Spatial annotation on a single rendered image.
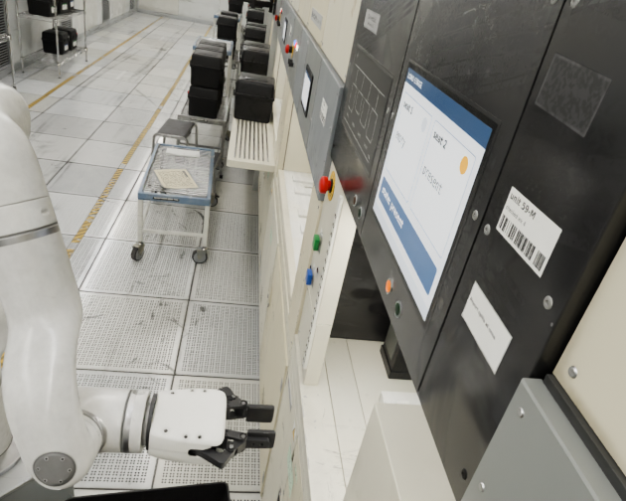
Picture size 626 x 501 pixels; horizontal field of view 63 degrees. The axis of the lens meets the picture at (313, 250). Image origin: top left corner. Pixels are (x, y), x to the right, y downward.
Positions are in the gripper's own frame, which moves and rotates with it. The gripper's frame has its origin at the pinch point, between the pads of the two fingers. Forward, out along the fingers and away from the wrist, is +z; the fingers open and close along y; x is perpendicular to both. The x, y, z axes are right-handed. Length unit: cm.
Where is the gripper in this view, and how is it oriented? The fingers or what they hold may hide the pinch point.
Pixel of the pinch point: (260, 425)
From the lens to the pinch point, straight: 78.4
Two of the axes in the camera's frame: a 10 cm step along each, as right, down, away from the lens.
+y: 1.0, 5.0, -8.6
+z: 9.8, 1.0, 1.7
